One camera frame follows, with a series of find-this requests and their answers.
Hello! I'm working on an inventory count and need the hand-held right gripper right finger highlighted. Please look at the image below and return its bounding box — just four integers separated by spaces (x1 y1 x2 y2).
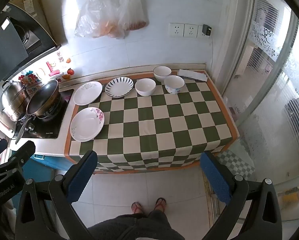
200 151 282 240

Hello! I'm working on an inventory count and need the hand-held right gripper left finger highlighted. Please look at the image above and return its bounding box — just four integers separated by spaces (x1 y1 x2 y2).
15 150 98 240

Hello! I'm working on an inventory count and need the white plate pink blossom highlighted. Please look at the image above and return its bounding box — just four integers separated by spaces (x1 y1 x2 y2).
70 107 105 142

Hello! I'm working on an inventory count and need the white bowl with leaf pattern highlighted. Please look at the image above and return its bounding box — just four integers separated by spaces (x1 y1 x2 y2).
73 81 103 106

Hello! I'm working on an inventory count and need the white plate blue leaf pattern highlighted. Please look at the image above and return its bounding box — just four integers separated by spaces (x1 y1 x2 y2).
105 77 134 98

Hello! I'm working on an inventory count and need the white bowl floral print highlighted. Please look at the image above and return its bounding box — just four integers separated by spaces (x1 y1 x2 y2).
164 75 185 95

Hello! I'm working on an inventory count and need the plain white bowl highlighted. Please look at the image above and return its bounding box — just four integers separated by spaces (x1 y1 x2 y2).
135 78 156 97

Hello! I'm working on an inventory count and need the white bowl dark rim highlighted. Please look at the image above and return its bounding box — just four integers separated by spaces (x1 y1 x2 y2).
153 66 172 82

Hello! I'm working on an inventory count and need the blue cabinet front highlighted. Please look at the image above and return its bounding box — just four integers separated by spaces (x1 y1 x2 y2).
22 152 75 171

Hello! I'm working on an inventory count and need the black glass cooktop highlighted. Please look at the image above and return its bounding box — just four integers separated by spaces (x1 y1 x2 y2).
13 89 75 139

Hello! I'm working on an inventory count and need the stainless steel pot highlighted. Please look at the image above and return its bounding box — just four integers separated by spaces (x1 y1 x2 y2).
0 80 31 122

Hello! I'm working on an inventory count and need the red flip-flop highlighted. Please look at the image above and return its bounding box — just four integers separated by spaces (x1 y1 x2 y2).
131 201 143 214
154 197 166 212

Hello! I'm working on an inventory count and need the steel wok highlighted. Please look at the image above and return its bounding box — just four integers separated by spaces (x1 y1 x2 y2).
15 79 61 144

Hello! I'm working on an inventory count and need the green white checkered tablecloth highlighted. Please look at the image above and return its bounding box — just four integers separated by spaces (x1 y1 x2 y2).
64 70 240 173

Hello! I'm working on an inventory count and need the glass sliding door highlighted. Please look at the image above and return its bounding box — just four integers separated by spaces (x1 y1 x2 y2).
224 0 299 230

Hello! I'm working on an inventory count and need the folded white cloth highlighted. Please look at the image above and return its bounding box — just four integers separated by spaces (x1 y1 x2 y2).
177 69 208 82

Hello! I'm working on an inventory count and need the black range hood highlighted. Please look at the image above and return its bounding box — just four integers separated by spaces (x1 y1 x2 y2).
0 4 62 85

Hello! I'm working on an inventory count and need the clear plastic bag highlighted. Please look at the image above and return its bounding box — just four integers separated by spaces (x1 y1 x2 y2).
75 0 126 40
117 0 149 31

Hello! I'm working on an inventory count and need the pink cartoon wall sticker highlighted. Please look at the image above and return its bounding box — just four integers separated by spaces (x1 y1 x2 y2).
37 60 65 79

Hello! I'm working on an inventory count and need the white wall socket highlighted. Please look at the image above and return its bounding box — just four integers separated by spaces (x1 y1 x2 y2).
197 25 211 39
184 24 198 38
169 23 184 37

